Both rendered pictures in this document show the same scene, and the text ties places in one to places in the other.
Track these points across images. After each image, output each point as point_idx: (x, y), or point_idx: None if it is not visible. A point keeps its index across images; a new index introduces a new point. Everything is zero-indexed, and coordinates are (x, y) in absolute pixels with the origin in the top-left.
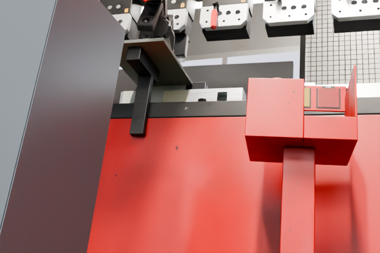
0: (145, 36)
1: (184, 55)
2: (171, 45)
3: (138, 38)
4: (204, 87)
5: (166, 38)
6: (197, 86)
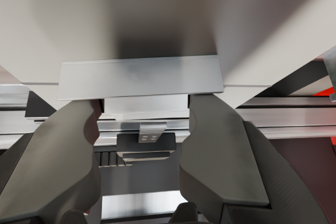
0: (253, 213)
1: (102, 221)
2: (18, 158)
3: (310, 191)
4: (28, 103)
5: (20, 214)
6: (50, 105)
